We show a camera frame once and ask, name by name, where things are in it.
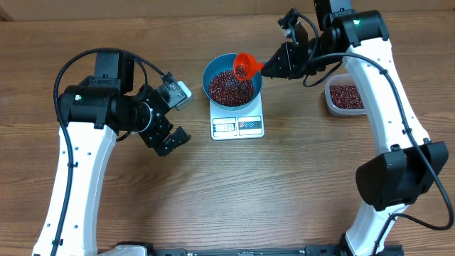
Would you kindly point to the red adzuki beans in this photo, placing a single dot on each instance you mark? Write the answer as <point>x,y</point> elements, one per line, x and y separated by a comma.
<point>346,97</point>

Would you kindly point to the blue bowl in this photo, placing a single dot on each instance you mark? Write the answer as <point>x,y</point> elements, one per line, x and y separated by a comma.
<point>223,63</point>

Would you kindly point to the clear plastic container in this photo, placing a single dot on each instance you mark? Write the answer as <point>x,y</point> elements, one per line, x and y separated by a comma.
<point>342,79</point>

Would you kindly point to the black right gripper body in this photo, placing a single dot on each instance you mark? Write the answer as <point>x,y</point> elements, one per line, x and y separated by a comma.
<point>303,52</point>

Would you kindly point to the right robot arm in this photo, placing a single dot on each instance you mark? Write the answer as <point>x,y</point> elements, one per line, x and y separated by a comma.
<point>407,162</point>

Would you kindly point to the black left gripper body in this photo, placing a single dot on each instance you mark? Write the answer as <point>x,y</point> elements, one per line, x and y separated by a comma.
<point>156,132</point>

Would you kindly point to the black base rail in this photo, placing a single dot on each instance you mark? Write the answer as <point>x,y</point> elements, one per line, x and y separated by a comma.
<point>147,249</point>

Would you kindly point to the red measuring scoop blue handle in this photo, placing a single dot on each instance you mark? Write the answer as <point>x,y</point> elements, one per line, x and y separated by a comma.
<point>249,64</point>

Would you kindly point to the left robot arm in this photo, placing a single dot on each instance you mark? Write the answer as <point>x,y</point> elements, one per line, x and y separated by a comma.
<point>93,116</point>

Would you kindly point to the beans in blue bowl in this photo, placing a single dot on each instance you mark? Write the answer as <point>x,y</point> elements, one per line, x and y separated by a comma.
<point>227,90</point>

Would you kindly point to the white kitchen scale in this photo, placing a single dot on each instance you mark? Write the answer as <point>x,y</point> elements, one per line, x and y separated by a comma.
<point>245,123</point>

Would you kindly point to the beans in red scoop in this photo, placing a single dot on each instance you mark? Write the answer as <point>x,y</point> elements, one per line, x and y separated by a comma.
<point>240,72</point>

